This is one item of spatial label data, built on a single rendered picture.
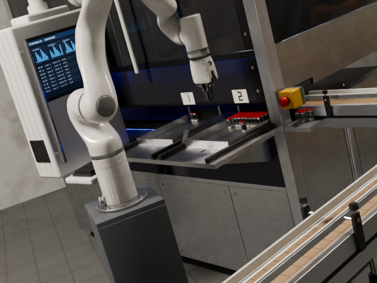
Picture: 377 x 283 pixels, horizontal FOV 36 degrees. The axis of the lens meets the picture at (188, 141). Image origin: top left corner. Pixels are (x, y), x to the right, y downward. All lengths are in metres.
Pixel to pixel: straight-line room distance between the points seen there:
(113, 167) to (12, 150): 3.61
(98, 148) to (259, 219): 1.02
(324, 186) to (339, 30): 0.71
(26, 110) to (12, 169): 2.76
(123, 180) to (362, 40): 1.43
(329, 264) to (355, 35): 1.75
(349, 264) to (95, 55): 1.09
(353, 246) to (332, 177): 1.39
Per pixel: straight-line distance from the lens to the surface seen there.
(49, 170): 2.92
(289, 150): 2.44
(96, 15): 1.96
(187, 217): 3.13
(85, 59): 1.96
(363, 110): 2.30
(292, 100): 2.32
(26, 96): 2.84
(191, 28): 2.19
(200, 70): 2.23
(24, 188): 5.65
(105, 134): 2.00
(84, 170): 2.78
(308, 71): 2.55
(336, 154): 2.71
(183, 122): 2.89
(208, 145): 2.35
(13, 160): 5.59
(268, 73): 2.36
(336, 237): 1.32
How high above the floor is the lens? 1.54
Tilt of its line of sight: 15 degrees down
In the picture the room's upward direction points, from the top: 15 degrees counter-clockwise
